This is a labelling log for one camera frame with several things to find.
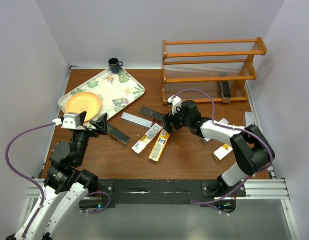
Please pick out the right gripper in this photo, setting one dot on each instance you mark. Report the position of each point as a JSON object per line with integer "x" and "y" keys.
{"x": 169, "y": 119}

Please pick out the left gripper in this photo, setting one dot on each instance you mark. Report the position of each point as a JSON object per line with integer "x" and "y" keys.
{"x": 101, "y": 125}

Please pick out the white R.O toothpaste box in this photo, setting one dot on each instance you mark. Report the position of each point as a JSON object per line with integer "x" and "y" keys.
{"x": 148, "y": 137}

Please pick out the black toothpaste box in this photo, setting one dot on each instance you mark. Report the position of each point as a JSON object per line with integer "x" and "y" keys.
{"x": 153, "y": 115}
{"x": 225, "y": 92}
{"x": 118, "y": 135}

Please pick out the orange toothpaste box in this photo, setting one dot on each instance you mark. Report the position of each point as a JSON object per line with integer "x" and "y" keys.
{"x": 159, "y": 146}

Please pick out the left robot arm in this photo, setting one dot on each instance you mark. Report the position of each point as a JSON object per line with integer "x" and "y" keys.
{"x": 64, "y": 186}

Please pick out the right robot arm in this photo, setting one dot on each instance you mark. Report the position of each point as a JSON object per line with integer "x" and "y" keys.
{"x": 252, "y": 151}

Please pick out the wooden shelf rack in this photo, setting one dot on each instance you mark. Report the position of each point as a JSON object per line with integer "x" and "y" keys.
{"x": 201, "y": 64}

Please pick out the yellow plate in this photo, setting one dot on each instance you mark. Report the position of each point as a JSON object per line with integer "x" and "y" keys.
{"x": 87, "y": 102}

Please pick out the silver toothpaste box left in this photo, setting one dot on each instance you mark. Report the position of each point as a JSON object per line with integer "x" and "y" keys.
{"x": 136, "y": 121}

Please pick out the silver toothpaste box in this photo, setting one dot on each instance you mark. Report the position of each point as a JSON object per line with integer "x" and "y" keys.
{"x": 223, "y": 121}
{"x": 136, "y": 121}

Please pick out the leaf-patterned tray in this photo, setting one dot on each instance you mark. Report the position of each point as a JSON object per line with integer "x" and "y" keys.
{"x": 116, "y": 92}

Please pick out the silver toothpaste box right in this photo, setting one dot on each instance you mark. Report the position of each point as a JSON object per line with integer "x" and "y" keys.
{"x": 223, "y": 121}

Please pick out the dark blue mug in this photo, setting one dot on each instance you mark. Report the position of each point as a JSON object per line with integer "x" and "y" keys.
{"x": 115, "y": 65}

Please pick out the white yellow toothpaste box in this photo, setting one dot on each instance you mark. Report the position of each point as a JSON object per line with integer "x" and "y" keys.
{"x": 222, "y": 152}

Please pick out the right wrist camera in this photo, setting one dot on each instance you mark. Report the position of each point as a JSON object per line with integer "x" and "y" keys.
{"x": 175, "y": 102}

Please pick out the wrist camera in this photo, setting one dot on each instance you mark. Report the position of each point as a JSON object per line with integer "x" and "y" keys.
{"x": 175, "y": 102}
{"x": 69, "y": 121}

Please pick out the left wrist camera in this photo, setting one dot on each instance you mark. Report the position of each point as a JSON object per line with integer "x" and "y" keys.
{"x": 69, "y": 121}

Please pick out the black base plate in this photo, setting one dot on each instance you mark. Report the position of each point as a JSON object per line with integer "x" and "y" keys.
{"x": 161, "y": 192}

